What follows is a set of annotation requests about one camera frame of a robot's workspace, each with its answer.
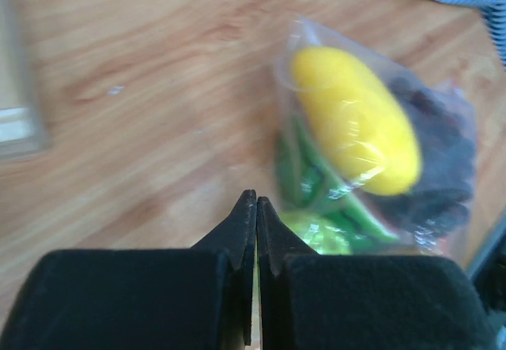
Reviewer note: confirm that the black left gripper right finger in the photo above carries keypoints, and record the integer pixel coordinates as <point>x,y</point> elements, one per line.
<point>313,301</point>

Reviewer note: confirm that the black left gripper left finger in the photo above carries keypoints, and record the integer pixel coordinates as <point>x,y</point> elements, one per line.
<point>192,298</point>

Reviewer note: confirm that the clear zip top bag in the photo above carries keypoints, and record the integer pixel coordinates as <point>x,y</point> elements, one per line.
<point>306,33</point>

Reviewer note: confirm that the yellow fake lemon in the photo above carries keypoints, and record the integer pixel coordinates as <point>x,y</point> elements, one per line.
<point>356,121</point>

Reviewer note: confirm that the green fake round fruit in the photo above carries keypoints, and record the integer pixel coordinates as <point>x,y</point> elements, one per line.
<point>317,232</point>

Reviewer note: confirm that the fake watermelon slice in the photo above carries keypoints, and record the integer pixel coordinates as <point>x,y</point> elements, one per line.
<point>307,182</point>

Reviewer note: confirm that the dark purple fake grapes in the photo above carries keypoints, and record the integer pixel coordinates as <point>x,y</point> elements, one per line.
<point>444,124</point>

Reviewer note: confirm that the wooden clothes rack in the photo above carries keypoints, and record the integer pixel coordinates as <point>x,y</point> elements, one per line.
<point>23,132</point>

